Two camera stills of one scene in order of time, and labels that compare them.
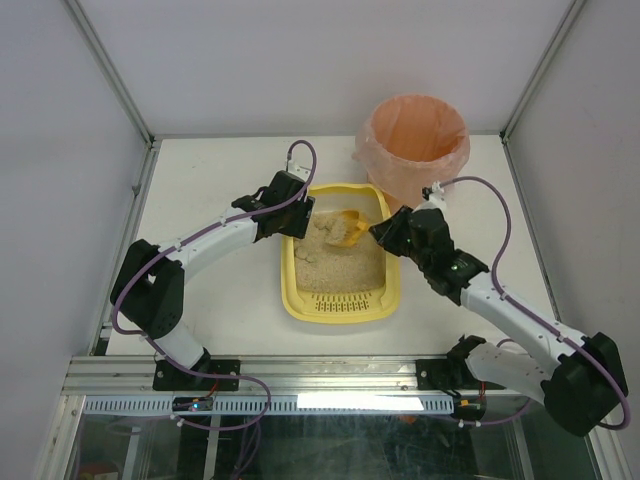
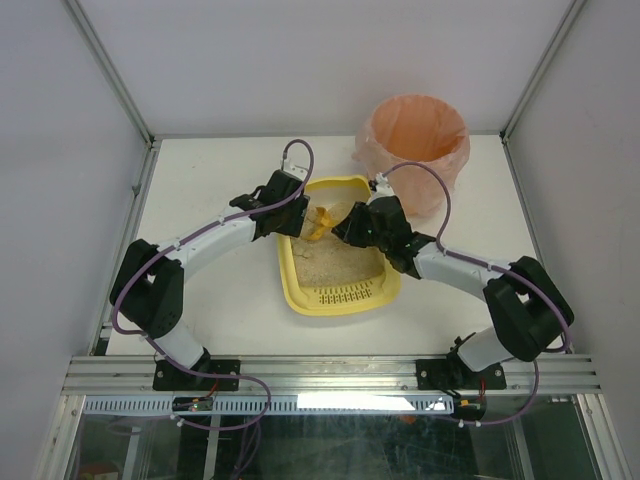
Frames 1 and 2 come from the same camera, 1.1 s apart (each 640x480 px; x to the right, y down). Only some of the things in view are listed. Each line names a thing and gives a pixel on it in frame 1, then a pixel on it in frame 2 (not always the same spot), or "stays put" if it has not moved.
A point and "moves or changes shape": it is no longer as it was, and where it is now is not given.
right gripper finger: [384, 230] → [346, 228]
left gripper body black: [301, 217] stays put
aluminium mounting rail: [270, 375] stays put
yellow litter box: [376, 204] moves or changes shape
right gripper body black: [391, 232] → [357, 226]
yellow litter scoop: [345, 227] moves or changes shape
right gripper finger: [385, 243] → [353, 239]
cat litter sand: [326, 260] stays put
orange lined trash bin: [407, 143] stays put
